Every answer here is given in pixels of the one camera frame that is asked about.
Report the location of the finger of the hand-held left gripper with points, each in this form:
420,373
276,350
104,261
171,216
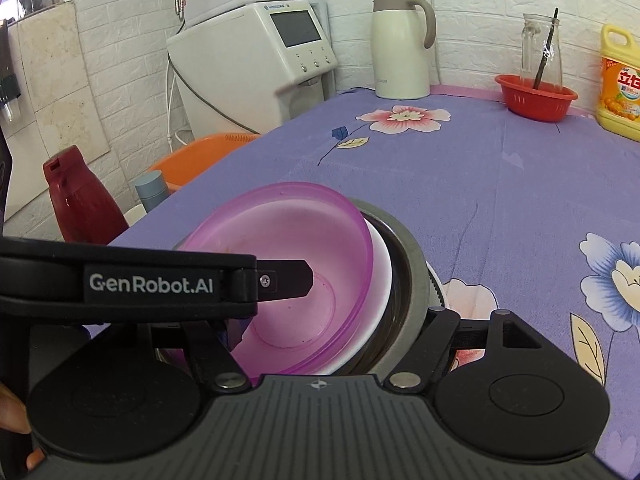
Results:
285,280

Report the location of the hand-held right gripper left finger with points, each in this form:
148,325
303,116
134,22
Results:
205,350

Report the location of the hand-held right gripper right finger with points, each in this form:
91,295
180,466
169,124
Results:
435,332

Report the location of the white plate with beaded rim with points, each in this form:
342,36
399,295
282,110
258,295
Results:
436,290

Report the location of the pink plastic bowl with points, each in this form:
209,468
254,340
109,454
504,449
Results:
280,230

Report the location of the stainless steel bowl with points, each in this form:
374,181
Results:
412,265

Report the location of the white ceramic bowl red pattern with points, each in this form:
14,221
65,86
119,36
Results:
381,280

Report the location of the person's left hand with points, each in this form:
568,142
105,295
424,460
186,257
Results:
12,407

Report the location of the red thermos bottle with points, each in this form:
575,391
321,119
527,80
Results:
82,200

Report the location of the grey-blue cup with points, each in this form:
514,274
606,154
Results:
152,190

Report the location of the orange plastic chair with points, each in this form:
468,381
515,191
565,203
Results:
200,157

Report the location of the purple floral tablecloth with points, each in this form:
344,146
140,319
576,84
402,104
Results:
500,200

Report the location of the white water dispenser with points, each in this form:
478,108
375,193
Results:
235,75

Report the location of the red plastic basket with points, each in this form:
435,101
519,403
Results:
537,102

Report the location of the white thermos jug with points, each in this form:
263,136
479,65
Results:
400,55

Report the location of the glass pitcher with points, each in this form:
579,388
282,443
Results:
530,50

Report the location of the yellow detergent bottle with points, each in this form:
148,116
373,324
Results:
620,90

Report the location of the black stirring stick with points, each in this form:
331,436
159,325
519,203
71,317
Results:
547,45

